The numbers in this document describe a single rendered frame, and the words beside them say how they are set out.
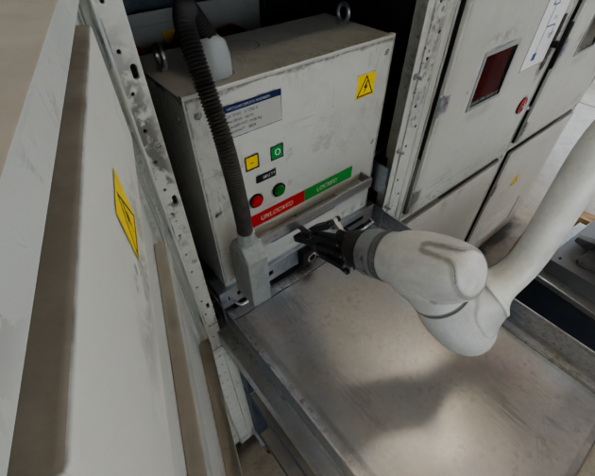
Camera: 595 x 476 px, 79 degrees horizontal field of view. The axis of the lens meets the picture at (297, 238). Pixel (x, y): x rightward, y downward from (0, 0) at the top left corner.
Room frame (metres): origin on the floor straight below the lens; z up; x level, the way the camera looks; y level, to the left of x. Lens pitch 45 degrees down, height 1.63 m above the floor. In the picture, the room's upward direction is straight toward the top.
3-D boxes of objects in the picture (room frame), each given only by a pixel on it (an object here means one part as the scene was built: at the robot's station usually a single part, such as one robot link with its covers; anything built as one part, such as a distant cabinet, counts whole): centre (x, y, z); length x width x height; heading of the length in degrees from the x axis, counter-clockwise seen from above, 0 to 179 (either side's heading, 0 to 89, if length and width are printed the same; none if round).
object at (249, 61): (0.88, 0.14, 1.15); 0.51 x 0.50 x 0.48; 39
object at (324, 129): (0.68, -0.02, 1.15); 0.48 x 0.01 x 0.48; 129
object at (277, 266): (0.69, -0.01, 0.89); 0.54 x 0.05 x 0.06; 129
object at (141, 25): (1.12, 0.34, 1.28); 0.58 x 0.02 x 0.19; 129
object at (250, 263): (0.49, 0.10, 1.04); 0.08 x 0.05 x 0.17; 39
